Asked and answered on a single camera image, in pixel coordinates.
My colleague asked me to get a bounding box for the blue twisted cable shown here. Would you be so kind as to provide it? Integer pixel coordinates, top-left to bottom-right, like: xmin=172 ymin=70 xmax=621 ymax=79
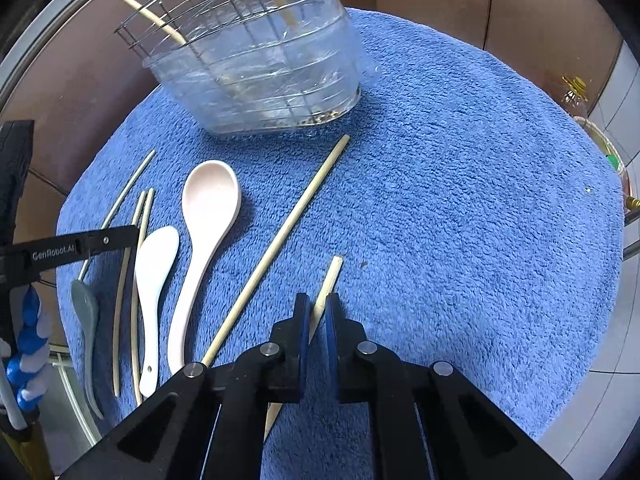
xmin=7 ymin=285 xmax=51 ymax=413

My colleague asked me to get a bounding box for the grey spoon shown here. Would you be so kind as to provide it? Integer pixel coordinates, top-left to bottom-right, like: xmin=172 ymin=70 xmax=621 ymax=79
xmin=70 ymin=279 xmax=106 ymax=420

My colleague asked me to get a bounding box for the trash bin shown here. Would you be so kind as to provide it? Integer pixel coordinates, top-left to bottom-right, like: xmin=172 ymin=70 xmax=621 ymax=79
xmin=572 ymin=116 xmax=632 ymax=196

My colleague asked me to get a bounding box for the blue fluffy towel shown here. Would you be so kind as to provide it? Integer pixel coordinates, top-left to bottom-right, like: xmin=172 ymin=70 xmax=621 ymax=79
xmin=55 ymin=7 xmax=626 ymax=480

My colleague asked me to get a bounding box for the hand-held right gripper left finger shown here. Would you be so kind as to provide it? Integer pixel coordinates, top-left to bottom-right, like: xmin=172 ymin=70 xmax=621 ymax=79
xmin=60 ymin=292 xmax=313 ymax=480

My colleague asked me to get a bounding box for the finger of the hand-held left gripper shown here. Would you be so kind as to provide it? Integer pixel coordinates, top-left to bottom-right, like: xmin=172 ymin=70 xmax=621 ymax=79
xmin=82 ymin=225 xmax=139 ymax=262

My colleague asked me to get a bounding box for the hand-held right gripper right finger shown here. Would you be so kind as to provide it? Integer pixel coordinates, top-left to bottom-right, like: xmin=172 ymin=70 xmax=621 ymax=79
xmin=325 ymin=292 xmax=573 ymax=480

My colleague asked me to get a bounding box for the white plastic spoon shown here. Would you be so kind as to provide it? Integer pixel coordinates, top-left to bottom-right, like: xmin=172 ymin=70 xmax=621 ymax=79
xmin=167 ymin=160 xmax=242 ymax=376

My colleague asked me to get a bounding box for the pale thin chopstick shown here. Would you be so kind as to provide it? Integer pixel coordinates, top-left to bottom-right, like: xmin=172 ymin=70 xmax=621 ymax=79
xmin=77 ymin=149 xmax=157 ymax=281

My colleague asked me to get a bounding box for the cooking oil bottle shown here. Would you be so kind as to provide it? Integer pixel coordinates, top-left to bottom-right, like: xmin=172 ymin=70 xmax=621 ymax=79
xmin=560 ymin=76 xmax=592 ymax=118

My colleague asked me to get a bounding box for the clear utensil holder wire basket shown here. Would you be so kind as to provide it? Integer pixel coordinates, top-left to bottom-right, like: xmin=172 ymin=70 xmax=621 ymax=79
xmin=114 ymin=0 xmax=363 ymax=136

